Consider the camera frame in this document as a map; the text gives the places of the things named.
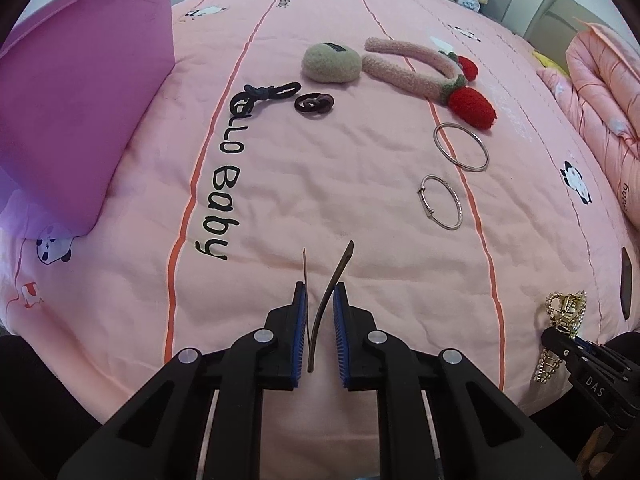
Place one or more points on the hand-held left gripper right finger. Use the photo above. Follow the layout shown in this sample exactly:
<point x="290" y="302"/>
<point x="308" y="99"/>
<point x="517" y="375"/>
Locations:
<point x="341" y="340"/>

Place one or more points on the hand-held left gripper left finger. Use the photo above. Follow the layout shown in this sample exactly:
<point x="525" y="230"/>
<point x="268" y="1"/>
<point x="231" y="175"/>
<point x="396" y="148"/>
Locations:
<point x="300" y="335"/>

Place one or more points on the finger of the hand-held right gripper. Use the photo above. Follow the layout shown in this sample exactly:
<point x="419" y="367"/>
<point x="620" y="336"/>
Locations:
<point x="557" y="340"/>

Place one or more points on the gold hair claw clip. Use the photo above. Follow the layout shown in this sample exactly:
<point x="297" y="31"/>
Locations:
<point x="565" y="305"/>

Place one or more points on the thin brown headband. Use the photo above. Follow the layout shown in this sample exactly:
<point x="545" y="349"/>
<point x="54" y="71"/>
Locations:
<point x="325" y="305"/>

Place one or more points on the beige plush hair clip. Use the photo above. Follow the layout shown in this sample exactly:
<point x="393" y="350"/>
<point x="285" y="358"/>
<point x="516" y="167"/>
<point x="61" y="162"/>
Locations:
<point x="330" y="66"/>

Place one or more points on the pink plastic bin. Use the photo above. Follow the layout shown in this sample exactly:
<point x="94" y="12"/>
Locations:
<point x="85" y="85"/>

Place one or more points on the small textured silver bangle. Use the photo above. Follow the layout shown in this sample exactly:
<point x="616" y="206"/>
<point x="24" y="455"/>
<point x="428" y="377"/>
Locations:
<point x="426" y="205"/>

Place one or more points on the large plain silver bangle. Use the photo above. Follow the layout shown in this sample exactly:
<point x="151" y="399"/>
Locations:
<point x="435" y="141"/>

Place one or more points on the pink quilt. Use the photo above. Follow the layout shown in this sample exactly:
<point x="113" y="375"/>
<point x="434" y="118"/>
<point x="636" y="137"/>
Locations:
<point x="605" y="90"/>

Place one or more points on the pink plush strawberry headband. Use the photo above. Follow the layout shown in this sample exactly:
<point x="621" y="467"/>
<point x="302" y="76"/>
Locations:
<point x="400" y="77"/>

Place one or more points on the yellow cloth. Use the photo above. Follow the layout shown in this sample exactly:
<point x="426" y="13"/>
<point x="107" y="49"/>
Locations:
<point x="550" y="61"/>

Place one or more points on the small white box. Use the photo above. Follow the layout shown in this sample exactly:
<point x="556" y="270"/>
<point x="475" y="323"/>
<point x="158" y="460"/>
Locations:
<point x="469" y="3"/>

